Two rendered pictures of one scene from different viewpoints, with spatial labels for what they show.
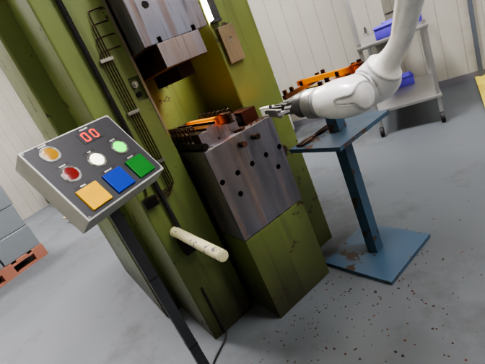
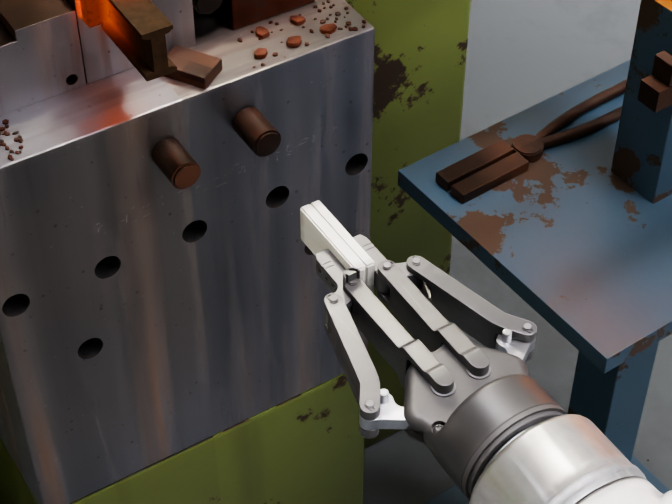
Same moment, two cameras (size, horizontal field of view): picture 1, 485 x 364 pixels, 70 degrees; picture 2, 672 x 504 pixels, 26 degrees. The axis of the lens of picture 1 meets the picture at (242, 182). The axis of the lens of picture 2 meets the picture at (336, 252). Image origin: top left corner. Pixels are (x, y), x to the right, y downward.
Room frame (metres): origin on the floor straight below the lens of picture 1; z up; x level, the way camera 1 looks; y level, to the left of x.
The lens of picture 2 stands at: (0.53, -0.13, 1.67)
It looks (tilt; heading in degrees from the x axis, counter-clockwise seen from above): 45 degrees down; 356
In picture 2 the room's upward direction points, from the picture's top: straight up
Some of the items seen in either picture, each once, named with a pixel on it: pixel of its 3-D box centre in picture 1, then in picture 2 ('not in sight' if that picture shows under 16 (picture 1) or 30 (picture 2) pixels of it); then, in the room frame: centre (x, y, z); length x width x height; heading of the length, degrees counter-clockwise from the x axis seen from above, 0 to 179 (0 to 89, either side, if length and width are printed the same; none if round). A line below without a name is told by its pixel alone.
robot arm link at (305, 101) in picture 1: (315, 102); (554, 497); (1.00, -0.29, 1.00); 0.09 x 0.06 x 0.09; 118
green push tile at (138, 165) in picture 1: (139, 166); not in sight; (1.17, 0.30, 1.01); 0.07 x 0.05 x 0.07; 143
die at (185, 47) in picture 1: (164, 59); not in sight; (1.69, 0.10, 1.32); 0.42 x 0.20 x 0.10; 28
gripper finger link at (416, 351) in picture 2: (281, 109); (395, 345); (1.12, -0.21, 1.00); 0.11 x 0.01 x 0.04; 29
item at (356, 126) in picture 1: (338, 131); (652, 182); (1.57, -0.52, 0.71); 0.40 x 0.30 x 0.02; 121
